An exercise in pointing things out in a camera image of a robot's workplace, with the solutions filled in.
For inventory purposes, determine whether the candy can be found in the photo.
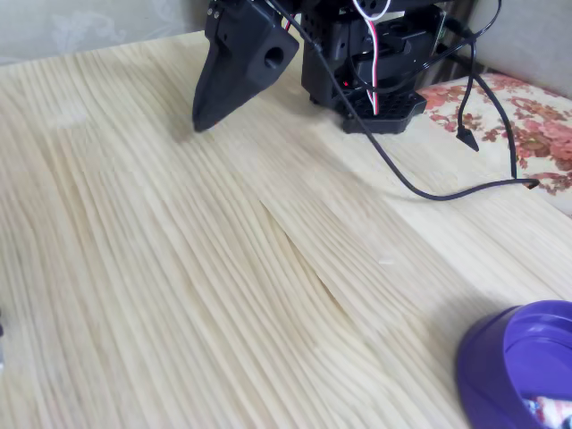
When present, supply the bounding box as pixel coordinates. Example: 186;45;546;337
521;395;572;429

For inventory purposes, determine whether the black robot arm with base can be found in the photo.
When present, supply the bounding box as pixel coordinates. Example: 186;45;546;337
257;0;448;136

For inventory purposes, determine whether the purple plastic bowl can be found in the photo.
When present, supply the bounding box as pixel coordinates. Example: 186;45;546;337
455;299;572;429

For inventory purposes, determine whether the grey cushion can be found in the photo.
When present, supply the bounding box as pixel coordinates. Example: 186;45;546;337
464;0;572;100

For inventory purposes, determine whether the floral fabric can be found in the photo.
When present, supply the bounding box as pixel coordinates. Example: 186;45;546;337
415;73;572;220

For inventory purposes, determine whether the red and white servo cable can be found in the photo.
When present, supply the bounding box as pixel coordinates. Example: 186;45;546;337
351;0;392;115

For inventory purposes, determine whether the long black cable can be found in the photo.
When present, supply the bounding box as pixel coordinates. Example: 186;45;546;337
267;0;541;202

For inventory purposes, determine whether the thin black cable with plug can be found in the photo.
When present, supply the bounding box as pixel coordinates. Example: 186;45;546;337
455;0;501;154

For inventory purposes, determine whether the thick black cable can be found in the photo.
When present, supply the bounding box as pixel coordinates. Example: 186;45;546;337
446;17;519;181

